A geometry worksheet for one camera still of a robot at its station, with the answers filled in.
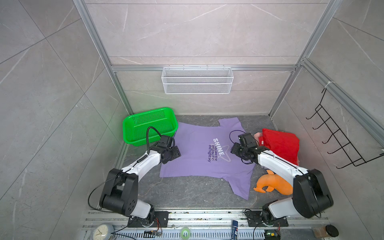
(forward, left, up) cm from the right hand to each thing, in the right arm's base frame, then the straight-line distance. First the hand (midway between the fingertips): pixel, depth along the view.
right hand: (234, 148), depth 91 cm
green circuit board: (-43, -12, -9) cm, 45 cm away
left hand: (-1, +37, 0) cm, 37 cm away
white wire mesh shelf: (+42, +22, +22) cm, 52 cm away
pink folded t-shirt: (+14, -20, -7) cm, 26 cm away
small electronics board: (-42, +46, -8) cm, 63 cm away
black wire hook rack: (-15, -43, +22) cm, 50 cm away
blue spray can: (-41, +7, -5) cm, 42 cm away
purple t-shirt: (+2, +17, -8) cm, 19 cm away
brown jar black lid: (-43, -32, -1) cm, 53 cm away
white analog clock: (-41, +68, -3) cm, 79 cm away
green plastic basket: (+33, +49, -7) cm, 59 cm away
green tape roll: (-40, +32, -8) cm, 52 cm away
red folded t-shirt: (+1, -33, +1) cm, 33 cm away
